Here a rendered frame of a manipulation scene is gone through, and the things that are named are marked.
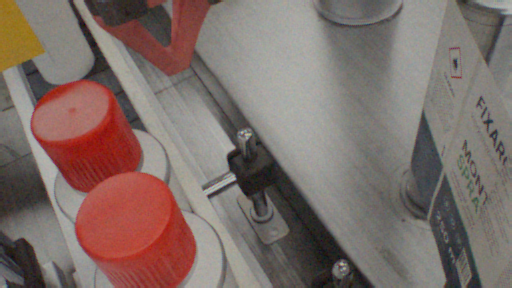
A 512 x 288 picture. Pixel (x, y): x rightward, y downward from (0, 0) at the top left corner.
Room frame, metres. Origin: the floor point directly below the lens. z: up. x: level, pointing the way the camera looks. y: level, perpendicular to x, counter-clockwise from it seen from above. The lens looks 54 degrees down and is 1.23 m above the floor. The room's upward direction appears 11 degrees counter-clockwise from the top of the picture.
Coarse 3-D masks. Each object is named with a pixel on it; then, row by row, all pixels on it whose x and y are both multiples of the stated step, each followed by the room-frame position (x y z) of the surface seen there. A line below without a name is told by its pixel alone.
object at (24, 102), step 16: (16, 80) 0.29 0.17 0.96; (16, 96) 0.28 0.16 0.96; (32, 96) 0.29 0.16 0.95; (32, 112) 0.26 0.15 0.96; (32, 144) 0.23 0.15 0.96; (48, 160) 0.21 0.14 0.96; (48, 176) 0.20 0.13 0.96; (48, 192) 0.19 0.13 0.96; (64, 224) 0.16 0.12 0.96; (80, 256) 0.14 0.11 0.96; (80, 272) 0.13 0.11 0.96
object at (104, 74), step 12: (84, 24) 0.45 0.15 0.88; (84, 36) 0.43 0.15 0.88; (96, 48) 0.41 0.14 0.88; (96, 60) 0.39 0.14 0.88; (36, 72) 0.39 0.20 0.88; (96, 72) 0.38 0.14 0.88; (108, 72) 0.37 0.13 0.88; (36, 84) 0.37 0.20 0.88; (48, 84) 0.37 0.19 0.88; (108, 84) 0.36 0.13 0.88; (120, 84) 0.35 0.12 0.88; (36, 96) 0.36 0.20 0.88; (120, 96) 0.34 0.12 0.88; (132, 108) 0.32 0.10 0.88; (132, 120) 0.31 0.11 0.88
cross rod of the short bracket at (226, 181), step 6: (222, 174) 0.21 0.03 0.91; (228, 174) 0.21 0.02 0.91; (234, 174) 0.21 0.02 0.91; (210, 180) 0.21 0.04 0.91; (216, 180) 0.21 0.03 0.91; (222, 180) 0.21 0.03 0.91; (228, 180) 0.21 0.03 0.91; (234, 180) 0.21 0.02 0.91; (204, 186) 0.20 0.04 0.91; (210, 186) 0.20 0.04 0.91; (216, 186) 0.20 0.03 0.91; (222, 186) 0.20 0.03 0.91; (228, 186) 0.20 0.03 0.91; (234, 186) 0.20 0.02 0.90; (204, 192) 0.20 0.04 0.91; (210, 192) 0.20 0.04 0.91; (216, 192) 0.20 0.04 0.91; (222, 192) 0.20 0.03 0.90; (210, 198) 0.20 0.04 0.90
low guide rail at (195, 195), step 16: (80, 0) 0.44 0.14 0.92; (96, 32) 0.39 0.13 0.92; (112, 48) 0.36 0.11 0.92; (112, 64) 0.34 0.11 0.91; (128, 80) 0.32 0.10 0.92; (128, 96) 0.31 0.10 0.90; (144, 96) 0.30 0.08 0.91; (144, 112) 0.28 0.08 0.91; (160, 128) 0.26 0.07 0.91; (176, 160) 0.23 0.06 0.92; (192, 176) 0.21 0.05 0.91; (192, 192) 0.20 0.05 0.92; (192, 208) 0.19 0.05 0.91; (208, 208) 0.18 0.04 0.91; (224, 240) 0.16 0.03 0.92; (240, 256) 0.14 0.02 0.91; (240, 272) 0.13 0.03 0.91
